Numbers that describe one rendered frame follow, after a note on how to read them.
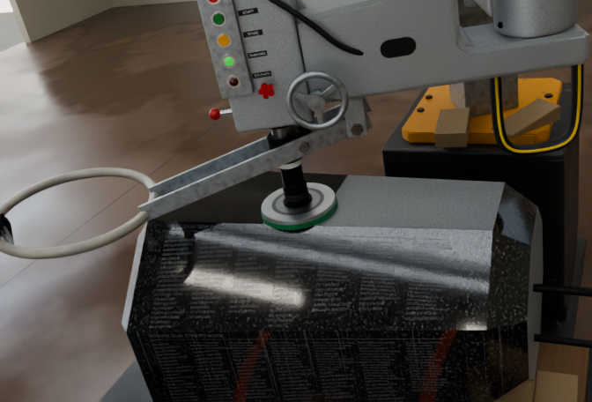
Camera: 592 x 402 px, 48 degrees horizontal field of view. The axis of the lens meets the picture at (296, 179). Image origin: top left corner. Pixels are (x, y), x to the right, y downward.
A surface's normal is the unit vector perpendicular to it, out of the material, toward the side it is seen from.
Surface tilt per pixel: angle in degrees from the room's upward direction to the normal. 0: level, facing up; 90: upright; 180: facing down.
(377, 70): 90
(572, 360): 0
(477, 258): 45
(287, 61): 90
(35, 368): 0
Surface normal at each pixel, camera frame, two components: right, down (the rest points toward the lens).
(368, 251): -0.36, -0.27
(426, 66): -0.06, 0.47
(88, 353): -0.18, -0.87
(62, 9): 0.86, 0.07
